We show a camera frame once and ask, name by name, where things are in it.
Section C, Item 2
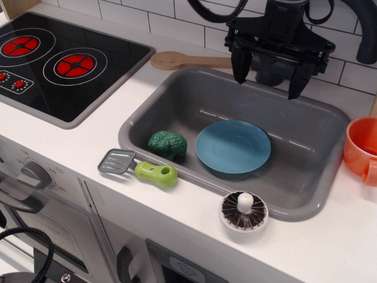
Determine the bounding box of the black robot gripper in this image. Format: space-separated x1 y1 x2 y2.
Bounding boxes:
226 3 335 100

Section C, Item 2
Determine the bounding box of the grey spatula green handle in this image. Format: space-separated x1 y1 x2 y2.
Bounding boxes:
97 149 178 187

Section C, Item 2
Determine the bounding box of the grey plastic sink basin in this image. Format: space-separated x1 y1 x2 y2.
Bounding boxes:
118 67 349 222

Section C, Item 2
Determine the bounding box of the blue plate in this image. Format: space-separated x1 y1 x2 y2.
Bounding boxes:
195 120 272 181

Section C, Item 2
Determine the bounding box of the dark grey faucet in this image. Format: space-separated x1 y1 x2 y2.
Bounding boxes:
252 1 376 86

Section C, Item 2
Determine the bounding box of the wooden spoon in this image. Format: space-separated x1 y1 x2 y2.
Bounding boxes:
151 51 232 70

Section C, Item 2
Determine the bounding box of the orange cup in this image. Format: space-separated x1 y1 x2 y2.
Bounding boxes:
343 116 376 187

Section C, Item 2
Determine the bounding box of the green toy broccoli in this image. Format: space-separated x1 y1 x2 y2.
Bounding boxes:
147 131 187 161

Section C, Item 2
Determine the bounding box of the toy mushroom white brown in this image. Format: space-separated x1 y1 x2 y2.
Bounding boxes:
219 191 269 236

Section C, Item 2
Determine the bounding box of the black toy stove top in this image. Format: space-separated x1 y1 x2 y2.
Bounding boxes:
1 12 155 129

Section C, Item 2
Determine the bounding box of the grey dishwasher panel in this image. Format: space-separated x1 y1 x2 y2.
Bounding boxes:
145 239 227 283

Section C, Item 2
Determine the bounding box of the grey oven knob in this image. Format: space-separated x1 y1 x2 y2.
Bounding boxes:
16 162 51 190

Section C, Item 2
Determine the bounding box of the wooden side panel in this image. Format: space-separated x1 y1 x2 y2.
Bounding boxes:
1 0 41 20

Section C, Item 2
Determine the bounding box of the toy oven door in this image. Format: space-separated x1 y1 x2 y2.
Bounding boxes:
0 188 118 283

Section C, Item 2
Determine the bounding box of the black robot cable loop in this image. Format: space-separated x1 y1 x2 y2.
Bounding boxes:
188 0 247 23

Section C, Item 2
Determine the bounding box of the dark grey cabinet handle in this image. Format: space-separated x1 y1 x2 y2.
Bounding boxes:
117 246 141 283

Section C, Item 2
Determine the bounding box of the grey oven door handle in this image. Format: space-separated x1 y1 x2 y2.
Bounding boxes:
1 175 49 214

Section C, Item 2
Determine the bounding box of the black braided cable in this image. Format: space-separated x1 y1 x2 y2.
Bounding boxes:
0 226 55 283

